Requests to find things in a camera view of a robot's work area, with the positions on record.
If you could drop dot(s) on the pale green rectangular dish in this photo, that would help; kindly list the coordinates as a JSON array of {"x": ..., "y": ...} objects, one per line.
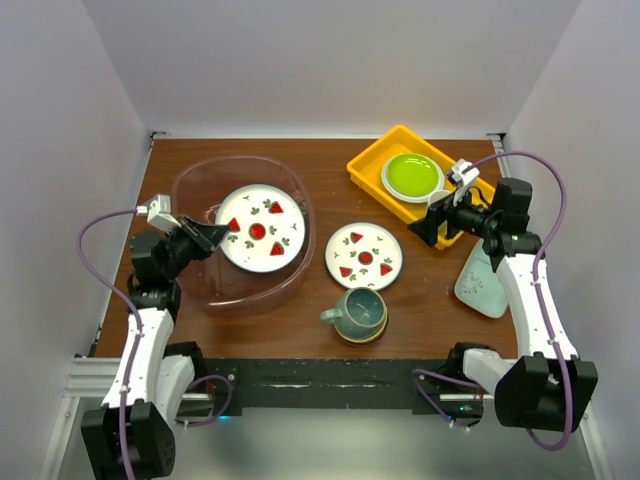
[{"x": 479, "y": 287}]

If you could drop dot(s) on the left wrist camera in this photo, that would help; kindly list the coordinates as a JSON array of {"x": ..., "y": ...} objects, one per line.
[{"x": 157, "y": 212}]

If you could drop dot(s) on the lime green plate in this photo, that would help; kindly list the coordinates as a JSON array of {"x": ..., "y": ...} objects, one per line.
[{"x": 413, "y": 175}]

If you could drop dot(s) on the yellow plastic tray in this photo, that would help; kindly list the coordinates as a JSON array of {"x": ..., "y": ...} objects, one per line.
[{"x": 365, "y": 169}]

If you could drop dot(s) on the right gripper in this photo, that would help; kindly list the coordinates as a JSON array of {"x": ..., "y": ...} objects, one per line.
[{"x": 427, "y": 228}]

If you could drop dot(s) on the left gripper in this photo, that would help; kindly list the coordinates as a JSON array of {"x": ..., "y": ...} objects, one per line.
[{"x": 209, "y": 234}]

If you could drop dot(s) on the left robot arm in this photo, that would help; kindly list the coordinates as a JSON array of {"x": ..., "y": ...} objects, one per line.
[{"x": 130, "y": 436}]

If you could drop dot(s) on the pale blue rimmed plate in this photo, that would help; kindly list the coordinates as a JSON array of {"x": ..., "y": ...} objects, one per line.
[{"x": 394, "y": 193}]

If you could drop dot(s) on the watermelon pattern plate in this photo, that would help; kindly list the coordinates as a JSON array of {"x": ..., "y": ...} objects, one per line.
[
  {"x": 363, "y": 254},
  {"x": 267, "y": 228}
]

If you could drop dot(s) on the clear plastic bin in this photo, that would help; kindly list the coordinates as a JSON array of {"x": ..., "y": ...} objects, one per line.
[{"x": 216, "y": 284}]

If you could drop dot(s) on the aluminium frame rail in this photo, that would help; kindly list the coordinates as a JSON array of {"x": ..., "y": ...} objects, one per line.
[{"x": 86, "y": 385}]

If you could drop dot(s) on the teal glazed mug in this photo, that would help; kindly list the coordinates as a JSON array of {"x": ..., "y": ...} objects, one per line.
[{"x": 358, "y": 312}]

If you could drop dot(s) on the yellow rimmed dark bowl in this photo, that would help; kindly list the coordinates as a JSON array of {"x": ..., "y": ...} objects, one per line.
[{"x": 364, "y": 340}]

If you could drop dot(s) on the light blue mug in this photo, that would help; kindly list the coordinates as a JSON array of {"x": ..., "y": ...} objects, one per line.
[{"x": 437, "y": 196}]

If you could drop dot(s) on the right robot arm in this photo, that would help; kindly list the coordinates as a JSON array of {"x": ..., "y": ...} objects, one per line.
[{"x": 549, "y": 386}]

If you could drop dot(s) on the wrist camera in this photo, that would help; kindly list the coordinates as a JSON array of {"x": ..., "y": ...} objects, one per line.
[
  {"x": 157, "y": 212},
  {"x": 463, "y": 174}
]

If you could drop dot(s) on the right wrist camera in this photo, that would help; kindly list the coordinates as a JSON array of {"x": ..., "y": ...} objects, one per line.
[{"x": 463, "y": 174}]

